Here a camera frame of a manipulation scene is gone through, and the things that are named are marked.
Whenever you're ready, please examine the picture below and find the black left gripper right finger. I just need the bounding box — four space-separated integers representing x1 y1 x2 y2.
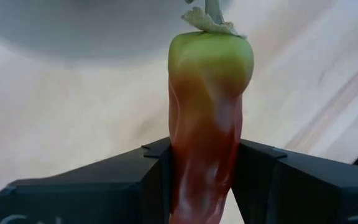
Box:
231 138 358 224

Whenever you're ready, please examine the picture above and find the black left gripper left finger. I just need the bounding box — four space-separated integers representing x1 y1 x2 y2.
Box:
0 136 172 224

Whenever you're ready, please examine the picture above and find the red green chili pepper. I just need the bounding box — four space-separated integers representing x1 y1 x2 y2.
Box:
167 0 255 224

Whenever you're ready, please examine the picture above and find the round grey mat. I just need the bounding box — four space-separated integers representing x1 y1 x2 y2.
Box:
0 0 229 63

